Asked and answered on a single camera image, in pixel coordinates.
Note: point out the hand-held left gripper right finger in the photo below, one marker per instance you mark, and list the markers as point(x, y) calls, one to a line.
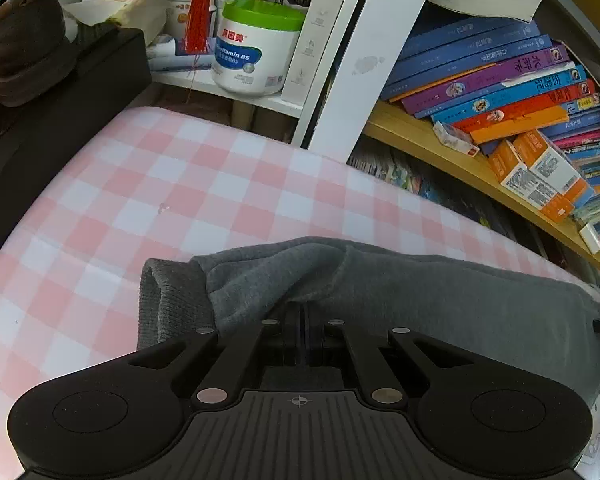
point(314, 335)

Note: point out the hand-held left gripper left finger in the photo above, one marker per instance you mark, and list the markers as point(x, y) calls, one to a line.
point(292, 335)

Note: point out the grey sweatshirt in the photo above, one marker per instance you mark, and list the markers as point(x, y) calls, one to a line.
point(430, 300)

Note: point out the orange medicine box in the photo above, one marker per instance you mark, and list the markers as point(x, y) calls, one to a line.
point(555, 165)
point(522, 182)

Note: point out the row of thin picture books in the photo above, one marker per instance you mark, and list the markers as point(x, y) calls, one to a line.
point(430, 185)

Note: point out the pink checked bed sheet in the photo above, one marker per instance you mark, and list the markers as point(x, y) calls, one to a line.
point(155, 185)

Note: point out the yellow wooden shelf board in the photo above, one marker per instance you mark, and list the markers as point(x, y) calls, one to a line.
point(430, 147)

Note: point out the small white card box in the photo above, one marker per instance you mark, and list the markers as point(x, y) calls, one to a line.
point(455, 137)

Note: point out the white shelf board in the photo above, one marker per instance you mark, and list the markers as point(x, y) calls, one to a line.
point(205, 82)

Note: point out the white shelf upright panel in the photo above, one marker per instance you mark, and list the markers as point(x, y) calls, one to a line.
point(370, 60)

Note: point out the white tub with green lid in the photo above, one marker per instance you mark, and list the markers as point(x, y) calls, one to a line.
point(252, 55)

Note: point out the stack of colourful books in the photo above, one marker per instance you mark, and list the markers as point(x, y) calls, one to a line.
point(480, 67)

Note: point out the tall white carton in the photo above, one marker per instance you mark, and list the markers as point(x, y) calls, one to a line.
point(312, 40)

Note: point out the grey curved shelf board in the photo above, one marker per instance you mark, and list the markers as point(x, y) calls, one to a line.
point(575, 0)

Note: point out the red tassel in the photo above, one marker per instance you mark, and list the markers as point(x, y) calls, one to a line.
point(200, 10)

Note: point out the white pen cup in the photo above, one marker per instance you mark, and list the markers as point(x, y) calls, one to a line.
point(179, 15)

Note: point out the beige crumpled cloth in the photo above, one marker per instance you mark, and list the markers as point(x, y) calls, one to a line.
point(130, 7)

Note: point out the brown leather hat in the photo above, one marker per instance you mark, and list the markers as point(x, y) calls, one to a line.
point(25, 35)

